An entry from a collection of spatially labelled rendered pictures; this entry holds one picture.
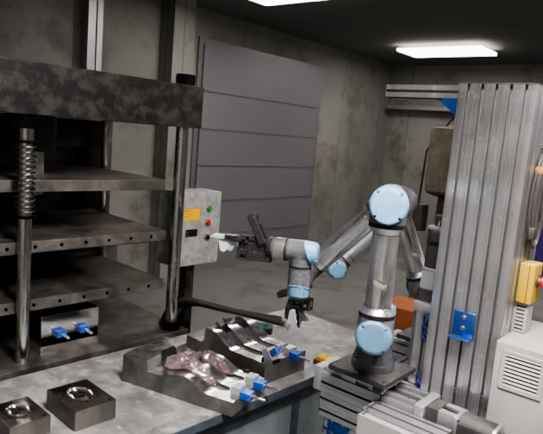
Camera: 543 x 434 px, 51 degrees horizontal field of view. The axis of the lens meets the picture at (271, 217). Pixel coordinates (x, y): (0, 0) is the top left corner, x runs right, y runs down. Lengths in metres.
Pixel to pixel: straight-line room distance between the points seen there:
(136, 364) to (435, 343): 1.12
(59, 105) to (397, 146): 8.71
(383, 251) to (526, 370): 0.56
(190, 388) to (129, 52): 4.77
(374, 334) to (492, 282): 0.43
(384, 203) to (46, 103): 1.36
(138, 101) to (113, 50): 3.77
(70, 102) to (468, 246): 1.60
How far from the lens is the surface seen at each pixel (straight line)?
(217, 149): 7.27
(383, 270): 1.81
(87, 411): 2.07
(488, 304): 2.00
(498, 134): 1.95
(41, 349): 2.69
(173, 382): 2.25
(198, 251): 3.13
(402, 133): 10.62
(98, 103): 2.50
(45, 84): 2.40
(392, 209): 1.75
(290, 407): 2.57
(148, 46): 6.63
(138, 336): 2.90
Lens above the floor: 1.81
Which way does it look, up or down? 8 degrees down
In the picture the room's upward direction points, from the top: 5 degrees clockwise
